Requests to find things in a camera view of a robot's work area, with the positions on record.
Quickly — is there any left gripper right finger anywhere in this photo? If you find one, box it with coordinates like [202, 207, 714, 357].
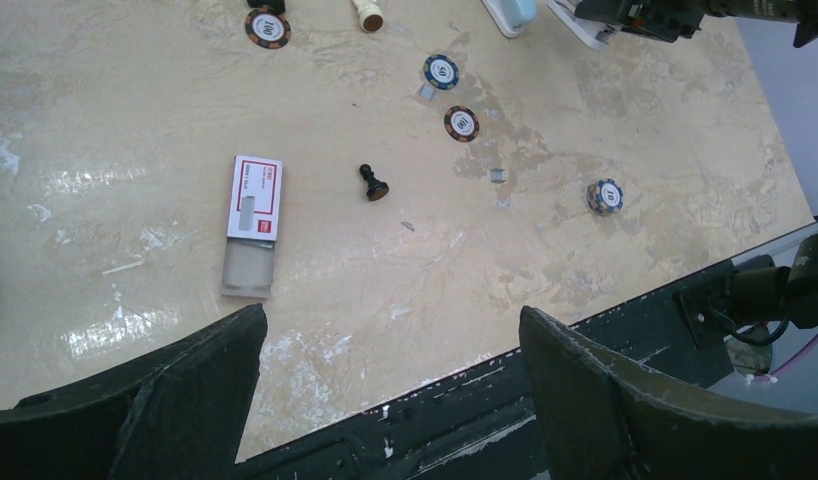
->
[519, 307, 818, 479]

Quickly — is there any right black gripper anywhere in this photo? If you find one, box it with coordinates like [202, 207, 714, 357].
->
[574, 0, 818, 47]

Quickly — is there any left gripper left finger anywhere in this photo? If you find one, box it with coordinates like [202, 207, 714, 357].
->
[0, 304, 268, 479]

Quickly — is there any light blue white stapler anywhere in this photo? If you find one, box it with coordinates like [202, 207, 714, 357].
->
[482, 0, 538, 39]

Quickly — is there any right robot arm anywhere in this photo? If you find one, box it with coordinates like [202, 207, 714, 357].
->
[572, 1, 818, 346]

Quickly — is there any small staple strip lower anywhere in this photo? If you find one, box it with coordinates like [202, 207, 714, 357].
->
[489, 168, 507, 184]

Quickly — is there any small staple strip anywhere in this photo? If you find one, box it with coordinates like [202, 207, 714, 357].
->
[418, 83, 436, 101]
[489, 168, 507, 184]

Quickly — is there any small staple strip upper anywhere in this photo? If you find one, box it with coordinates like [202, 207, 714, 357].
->
[418, 83, 436, 101]

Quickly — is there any black chess pawn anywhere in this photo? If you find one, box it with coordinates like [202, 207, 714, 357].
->
[359, 164, 390, 201]

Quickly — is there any cream chess piece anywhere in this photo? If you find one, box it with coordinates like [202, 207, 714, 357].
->
[352, 0, 384, 33]

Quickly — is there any brown poker chip left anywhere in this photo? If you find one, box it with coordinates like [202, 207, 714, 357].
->
[244, 7, 292, 49]

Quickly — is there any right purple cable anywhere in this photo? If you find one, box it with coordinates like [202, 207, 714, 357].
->
[746, 321, 818, 386]

